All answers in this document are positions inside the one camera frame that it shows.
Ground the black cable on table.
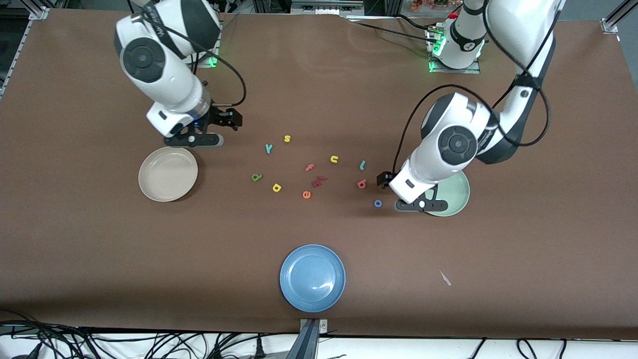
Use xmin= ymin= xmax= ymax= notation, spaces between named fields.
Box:
xmin=349 ymin=14 xmax=442 ymax=44

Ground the blue plate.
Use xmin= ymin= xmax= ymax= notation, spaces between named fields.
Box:
xmin=279 ymin=244 xmax=346 ymax=314

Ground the pale green plate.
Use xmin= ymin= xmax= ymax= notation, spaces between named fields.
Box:
xmin=425 ymin=170 xmax=471 ymax=217

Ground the black cable tangle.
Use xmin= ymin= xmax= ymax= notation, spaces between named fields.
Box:
xmin=0 ymin=309 xmax=300 ymax=359

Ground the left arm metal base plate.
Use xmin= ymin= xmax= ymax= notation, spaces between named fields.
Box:
xmin=429 ymin=27 xmax=482 ymax=75

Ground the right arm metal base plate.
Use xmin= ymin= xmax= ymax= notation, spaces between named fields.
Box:
xmin=192 ymin=21 xmax=222 ymax=68

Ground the grey metal camera post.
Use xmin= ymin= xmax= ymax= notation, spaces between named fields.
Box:
xmin=285 ymin=318 xmax=329 ymax=359

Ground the aluminium frame rail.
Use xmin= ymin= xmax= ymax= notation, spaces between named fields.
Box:
xmin=601 ymin=0 xmax=638 ymax=35
xmin=0 ymin=6 xmax=50 ymax=100

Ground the beige brown plate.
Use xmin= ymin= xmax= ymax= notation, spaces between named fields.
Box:
xmin=138 ymin=146 xmax=199 ymax=203

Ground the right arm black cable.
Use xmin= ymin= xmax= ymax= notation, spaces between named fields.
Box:
xmin=145 ymin=10 xmax=247 ymax=108

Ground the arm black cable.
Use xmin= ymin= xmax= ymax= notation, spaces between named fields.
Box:
xmin=393 ymin=0 xmax=551 ymax=175
xmin=145 ymin=10 xmax=247 ymax=108

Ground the brown table cover sheet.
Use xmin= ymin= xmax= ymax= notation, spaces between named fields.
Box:
xmin=0 ymin=9 xmax=638 ymax=340

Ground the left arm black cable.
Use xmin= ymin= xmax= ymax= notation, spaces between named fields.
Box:
xmin=393 ymin=0 xmax=551 ymax=175

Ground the aluminium frame bar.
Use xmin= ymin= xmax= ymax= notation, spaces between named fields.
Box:
xmin=291 ymin=0 xmax=365 ymax=16

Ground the looped black cable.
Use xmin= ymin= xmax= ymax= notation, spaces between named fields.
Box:
xmin=516 ymin=338 xmax=540 ymax=359

